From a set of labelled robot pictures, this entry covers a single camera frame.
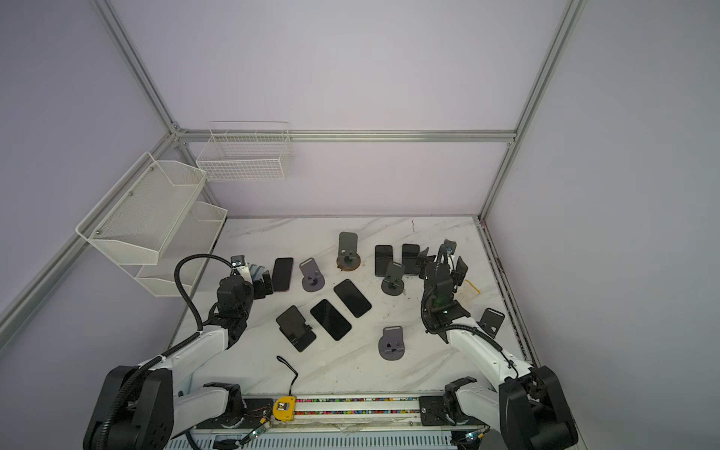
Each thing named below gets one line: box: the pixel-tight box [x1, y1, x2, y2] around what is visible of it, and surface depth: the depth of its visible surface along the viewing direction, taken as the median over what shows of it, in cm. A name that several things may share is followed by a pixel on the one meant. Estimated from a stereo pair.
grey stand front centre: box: [378, 325, 405, 361], surface depth 81 cm
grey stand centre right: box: [381, 260, 405, 297], surface depth 97 cm
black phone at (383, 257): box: [375, 244, 393, 277], surface depth 110 cm
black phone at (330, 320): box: [310, 299, 352, 342], surface depth 92 cm
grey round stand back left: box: [299, 256, 326, 293], surface depth 97 cm
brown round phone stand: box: [336, 231, 361, 272], surface depth 103 cm
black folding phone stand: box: [275, 304, 317, 353], surface depth 84 cm
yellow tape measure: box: [272, 355, 299, 422], surface depth 75 cm
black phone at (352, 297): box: [333, 278, 373, 318], surface depth 98 cm
